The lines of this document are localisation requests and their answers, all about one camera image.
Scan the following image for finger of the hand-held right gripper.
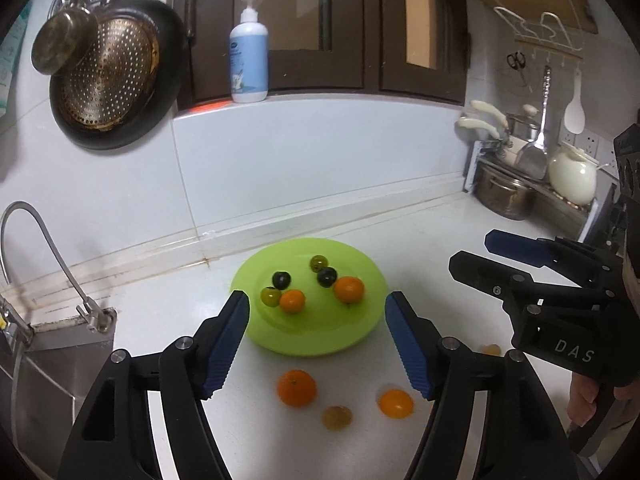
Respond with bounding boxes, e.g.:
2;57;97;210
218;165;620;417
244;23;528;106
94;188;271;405
448;251;606;323
484;228;623;288

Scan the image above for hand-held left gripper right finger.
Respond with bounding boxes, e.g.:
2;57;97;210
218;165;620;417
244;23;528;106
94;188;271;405
385;291;571;480

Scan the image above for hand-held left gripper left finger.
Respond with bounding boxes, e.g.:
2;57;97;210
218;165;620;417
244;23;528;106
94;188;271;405
57;290;251;480

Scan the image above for orange tangerine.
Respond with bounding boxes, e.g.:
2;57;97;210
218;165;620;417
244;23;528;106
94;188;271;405
279;289;307;315
377;388;416;420
333;276;366;305
277;369;318;407

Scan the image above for green plate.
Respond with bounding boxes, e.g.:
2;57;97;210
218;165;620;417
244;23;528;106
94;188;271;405
229;237;391;357

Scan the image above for person's right hand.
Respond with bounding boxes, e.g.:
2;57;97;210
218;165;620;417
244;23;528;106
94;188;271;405
566;374;599;428

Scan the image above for stainless steel pot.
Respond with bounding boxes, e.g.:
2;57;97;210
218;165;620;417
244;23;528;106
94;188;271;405
472;162;536;221

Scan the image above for steel dish rack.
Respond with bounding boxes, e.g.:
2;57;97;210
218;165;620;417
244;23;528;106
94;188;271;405
462;140;618;241

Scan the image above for steel spatula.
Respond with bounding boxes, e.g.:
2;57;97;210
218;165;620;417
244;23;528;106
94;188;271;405
515;65;552;181

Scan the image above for white ceramic jug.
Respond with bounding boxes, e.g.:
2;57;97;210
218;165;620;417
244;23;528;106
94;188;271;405
548;142;613;206

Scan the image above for white rice paddle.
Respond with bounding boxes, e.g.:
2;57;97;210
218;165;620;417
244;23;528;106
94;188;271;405
564;71;587;135

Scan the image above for stainless steel double sink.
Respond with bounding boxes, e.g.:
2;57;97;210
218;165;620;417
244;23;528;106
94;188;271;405
0;307;118;466

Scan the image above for black scissors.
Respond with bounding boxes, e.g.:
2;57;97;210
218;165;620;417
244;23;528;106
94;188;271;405
506;51;532;92

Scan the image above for chrome gooseneck faucet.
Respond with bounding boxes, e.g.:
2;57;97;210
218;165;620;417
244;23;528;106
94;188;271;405
0;201;118;333

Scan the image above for chrome pull-down faucet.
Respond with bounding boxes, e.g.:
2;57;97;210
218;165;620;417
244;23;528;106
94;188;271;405
0;295;33;356

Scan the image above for wooden cutting board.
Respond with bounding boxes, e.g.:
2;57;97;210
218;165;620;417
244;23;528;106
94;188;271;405
460;0;601;36

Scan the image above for black frying pan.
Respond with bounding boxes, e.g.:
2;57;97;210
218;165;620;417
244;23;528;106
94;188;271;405
48;0;193;151

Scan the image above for blue white soap bottle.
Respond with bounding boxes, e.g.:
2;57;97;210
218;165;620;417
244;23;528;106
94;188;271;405
229;0;271;104

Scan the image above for brass colander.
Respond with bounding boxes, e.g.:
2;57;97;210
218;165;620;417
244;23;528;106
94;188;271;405
59;17;161;132

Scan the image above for brass ladle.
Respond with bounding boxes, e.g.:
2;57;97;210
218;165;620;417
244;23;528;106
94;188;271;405
31;0;126;76

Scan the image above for teal paper towel pack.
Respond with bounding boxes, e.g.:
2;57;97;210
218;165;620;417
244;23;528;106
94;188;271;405
0;0;31;116

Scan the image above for white wall outlet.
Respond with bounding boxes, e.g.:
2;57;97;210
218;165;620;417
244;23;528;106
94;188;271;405
560;132;618;171

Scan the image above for white wire hook rack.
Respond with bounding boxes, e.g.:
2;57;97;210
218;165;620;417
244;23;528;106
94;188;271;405
494;6;586;58

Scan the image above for dark wooden window frame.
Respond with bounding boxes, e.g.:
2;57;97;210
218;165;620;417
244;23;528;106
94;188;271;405
167;0;473;111

